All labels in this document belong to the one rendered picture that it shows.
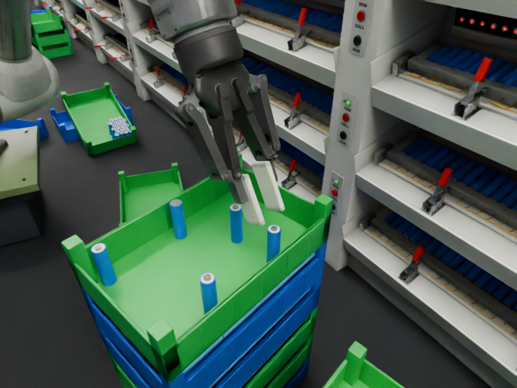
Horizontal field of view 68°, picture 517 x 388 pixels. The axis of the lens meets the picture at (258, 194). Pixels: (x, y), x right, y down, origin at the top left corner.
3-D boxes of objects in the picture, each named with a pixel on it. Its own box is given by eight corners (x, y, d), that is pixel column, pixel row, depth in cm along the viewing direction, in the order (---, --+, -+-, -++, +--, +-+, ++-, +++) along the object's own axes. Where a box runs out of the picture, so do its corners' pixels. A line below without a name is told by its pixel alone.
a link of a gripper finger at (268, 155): (213, 87, 47) (221, 81, 48) (253, 163, 52) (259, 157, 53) (232, 81, 44) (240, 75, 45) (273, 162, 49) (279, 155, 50)
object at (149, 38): (196, 82, 142) (182, 47, 132) (135, 43, 182) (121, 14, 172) (240, 58, 148) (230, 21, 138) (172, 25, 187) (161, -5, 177)
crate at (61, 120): (65, 142, 164) (59, 125, 159) (55, 125, 177) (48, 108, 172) (134, 124, 177) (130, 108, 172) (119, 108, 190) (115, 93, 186)
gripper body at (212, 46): (211, 34, 49) (235, 105, 52) (155, 49, 44) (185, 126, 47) (249, 16, 43) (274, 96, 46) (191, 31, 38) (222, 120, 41)
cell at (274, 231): (273, 268, 54) (275, 234, 50) (264, 262, 55) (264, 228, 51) (281, 261, 55) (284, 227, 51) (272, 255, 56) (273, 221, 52)
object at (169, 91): (201, 132, 154) (188, 102, 144) (143, 85, 194) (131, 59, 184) (241, 107, 160) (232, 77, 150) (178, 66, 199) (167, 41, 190)
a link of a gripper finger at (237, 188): (236, 163, 47) (218, 173, 45) (249, 200, 48) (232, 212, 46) (228, 163, 48) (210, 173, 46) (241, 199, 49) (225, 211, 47)
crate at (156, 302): (169, 384, 41) (158, 342, 37) (78, 284, 52) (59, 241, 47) (328, 240, 59) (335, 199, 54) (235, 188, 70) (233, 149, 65)
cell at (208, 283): (211, 320, 47) (206, 285, 43) (201, 312, 48) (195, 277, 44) (221, 311, 48) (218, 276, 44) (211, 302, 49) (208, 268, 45)
